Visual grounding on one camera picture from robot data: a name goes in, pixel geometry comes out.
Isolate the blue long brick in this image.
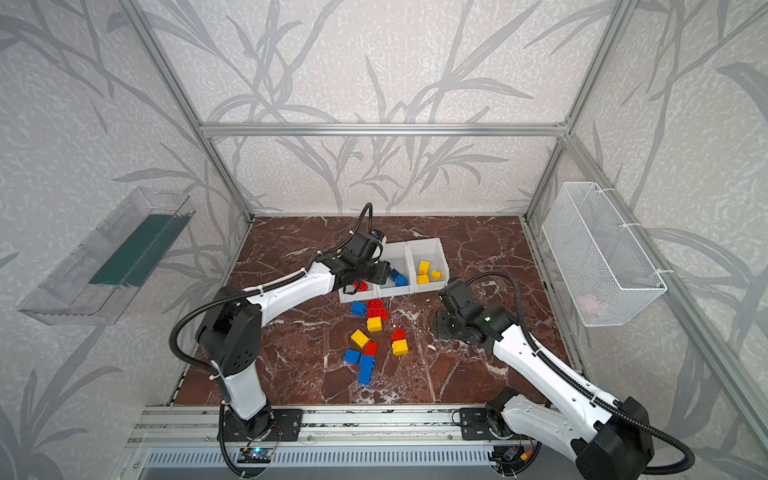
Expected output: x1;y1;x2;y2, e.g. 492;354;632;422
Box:
358;355;375;385

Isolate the white wire mesh basket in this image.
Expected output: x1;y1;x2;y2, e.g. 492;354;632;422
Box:
542;182;667;327

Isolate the blue small brick lower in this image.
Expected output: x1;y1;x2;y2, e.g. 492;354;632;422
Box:
343;349;361;365

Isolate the red small brick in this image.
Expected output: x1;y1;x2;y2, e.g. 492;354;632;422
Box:
363;341;379;357
391;328;407;342

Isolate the white right bin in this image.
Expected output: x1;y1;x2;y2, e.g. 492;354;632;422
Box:
406;238;450;293

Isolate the white bin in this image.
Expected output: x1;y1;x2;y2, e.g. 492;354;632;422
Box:
406;238;450;293
376;242;416;298
336;279;380;304

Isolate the white left bin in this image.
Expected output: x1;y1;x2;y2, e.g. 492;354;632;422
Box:
336;279;380;304

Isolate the clear acrylic wall shelf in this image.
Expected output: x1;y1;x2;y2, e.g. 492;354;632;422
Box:
18;187;196;326

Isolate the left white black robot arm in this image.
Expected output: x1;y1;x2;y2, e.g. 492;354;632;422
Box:
168;230;391;440

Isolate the pink object in basket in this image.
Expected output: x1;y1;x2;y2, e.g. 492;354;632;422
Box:
576;294;607;318

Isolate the left circuit board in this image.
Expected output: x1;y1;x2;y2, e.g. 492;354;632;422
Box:
236;447;275;465

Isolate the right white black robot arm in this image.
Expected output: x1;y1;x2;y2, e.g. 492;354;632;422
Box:
436;279;696;479

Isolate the white middle bin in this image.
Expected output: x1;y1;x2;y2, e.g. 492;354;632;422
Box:
376;242;416;298

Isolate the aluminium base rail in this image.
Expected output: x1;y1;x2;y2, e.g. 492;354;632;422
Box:
125;403;631;448

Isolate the red long studded brick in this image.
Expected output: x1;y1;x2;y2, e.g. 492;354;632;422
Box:
367;308;389;321

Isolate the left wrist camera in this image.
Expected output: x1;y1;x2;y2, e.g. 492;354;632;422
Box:
371;229;386;245

